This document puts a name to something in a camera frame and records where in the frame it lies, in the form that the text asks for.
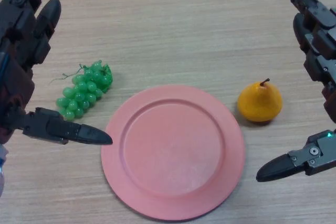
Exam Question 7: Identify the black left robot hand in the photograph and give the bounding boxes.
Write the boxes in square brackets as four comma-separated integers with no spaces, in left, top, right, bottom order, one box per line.
[0,0,113,146]

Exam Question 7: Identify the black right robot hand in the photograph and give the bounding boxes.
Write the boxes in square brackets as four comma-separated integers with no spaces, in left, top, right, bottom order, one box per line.
[256,0,336,183]

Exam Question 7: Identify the yellow pear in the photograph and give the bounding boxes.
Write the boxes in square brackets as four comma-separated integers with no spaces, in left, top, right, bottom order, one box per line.
[237,78,284,123]

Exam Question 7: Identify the pink round plate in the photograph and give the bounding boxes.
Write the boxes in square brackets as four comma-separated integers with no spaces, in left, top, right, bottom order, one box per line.
[101,84,246,221]

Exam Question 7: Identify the green grape bunch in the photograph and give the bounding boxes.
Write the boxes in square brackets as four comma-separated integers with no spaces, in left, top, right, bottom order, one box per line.
[49,61,114,122]

